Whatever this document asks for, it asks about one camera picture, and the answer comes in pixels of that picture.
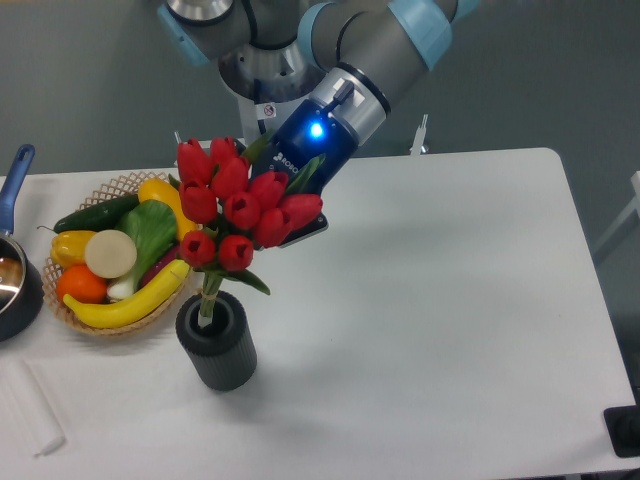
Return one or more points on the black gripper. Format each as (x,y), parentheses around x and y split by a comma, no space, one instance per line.
(309,148)

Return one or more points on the red tulip bouquet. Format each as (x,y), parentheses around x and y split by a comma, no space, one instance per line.
(236,214)

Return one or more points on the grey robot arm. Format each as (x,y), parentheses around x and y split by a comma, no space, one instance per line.
(317,77)

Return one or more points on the dark grey ribbed vase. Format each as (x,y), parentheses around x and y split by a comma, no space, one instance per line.
(223,352)

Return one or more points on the yellow squash in basket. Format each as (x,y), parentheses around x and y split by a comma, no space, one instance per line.
(165,202)

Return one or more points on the green bok choy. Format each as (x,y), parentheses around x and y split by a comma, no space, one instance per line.
(152,227)

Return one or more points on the purple eggplant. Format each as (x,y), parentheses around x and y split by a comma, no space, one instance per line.
(169,256)

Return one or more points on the woven wicker basket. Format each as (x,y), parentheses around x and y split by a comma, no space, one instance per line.
(117,186)

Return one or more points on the green cucumber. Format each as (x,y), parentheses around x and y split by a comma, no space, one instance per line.
(98,217)

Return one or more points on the beige round disc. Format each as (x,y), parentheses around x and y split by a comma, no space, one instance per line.
(110,254)

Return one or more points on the yellow bell pepper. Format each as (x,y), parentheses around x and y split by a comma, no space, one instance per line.
(68,248)

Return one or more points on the orange fruit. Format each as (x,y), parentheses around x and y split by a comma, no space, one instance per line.
(82,284)

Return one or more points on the long yellow squash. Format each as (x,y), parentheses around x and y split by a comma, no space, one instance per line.
(136,307)

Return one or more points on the white rolled cloth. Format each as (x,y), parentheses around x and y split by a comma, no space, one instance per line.
(31,408)

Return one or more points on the black device at edge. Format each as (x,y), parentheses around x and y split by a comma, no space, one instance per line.
(623,427)

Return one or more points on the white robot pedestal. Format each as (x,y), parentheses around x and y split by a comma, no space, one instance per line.
(260,111)

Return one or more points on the blue handled saucepan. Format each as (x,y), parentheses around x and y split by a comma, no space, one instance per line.
(21,285)

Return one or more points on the white frame at right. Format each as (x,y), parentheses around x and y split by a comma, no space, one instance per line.
(620,228)

